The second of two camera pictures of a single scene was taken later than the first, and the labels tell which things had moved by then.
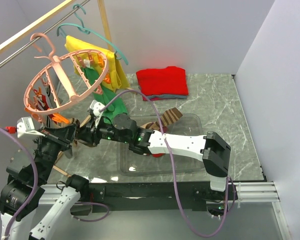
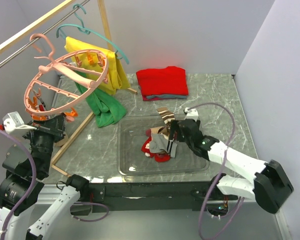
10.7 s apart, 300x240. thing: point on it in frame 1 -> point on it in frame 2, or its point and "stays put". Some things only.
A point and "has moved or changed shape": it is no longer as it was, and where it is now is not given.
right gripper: (91, 134) -> (174, 126)
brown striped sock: (169, 116) has moved or changed shape
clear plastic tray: (131, 162) stays put
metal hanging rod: (30, 43) stays put
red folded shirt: (170, 80) stays put
